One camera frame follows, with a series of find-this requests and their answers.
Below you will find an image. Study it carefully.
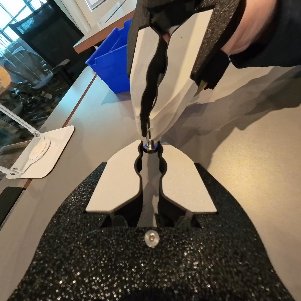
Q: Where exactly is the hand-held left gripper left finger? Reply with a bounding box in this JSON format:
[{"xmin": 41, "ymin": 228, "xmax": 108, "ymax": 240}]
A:
[{"xmin": 86, "ymin": 139, "xmax": 144, "ymax": 221}]

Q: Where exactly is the black mesh office chair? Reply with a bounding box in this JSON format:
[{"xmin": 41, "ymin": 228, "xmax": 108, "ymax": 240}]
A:
[{"xmin": 8, "ymin": 0, "xmax": 85, "ymax": 71}]

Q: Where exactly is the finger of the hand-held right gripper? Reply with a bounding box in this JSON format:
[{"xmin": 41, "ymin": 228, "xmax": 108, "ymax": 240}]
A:
[
  {"xmin": 129, "ymin": 25, "xmax": 163, "ymax": 138},
  {"xmin": 150, "ymin": 9, "xmax": 214, "ymax": 141}
]

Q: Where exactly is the person's right forearm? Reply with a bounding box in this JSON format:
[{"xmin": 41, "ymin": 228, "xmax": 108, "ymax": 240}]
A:
[{"xmin": 229, "ymin": 0, "xmax": 301, "ymax": 69}]

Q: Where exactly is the steel bolt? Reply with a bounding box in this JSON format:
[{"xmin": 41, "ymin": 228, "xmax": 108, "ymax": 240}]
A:
[{"xmin": 143, "ymin": 122, "xmax": 154, "ymax": 147}]

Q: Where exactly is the blue plastic bin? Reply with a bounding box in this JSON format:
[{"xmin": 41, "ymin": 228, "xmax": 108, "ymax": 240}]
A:
[{"xmin": 85, "ymin": 19, "xmax": 132, "ymax": 94}]

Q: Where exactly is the black desk cable cover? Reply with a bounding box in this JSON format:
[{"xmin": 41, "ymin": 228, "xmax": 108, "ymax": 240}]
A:
[{"xmin": 0, "ymin": 186, "xmax": 25, "ymax": 226}]

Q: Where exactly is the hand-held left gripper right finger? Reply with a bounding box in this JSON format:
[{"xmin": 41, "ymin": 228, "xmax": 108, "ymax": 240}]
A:
[{"xmin": 157, "ymin": 141, "xmax": 218, "ymax": 221}]

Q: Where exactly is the person's right hand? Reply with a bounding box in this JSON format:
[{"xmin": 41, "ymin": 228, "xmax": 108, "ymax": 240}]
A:
[{"xmin": 222, "ymin": 0, "xmax": 283, "ymax": 55}]

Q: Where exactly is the grey office chair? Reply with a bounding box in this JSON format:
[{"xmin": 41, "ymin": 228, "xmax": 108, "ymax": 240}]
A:
[{"xmin": 0, "ymin": 46, "xmax": 71, "ymax": 91}]

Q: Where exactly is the desk with wood edge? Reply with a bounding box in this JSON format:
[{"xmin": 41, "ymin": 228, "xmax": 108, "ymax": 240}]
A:
[{"xmin": 73, "ymin": 0, "xmax": 137, "ymax": 54}]

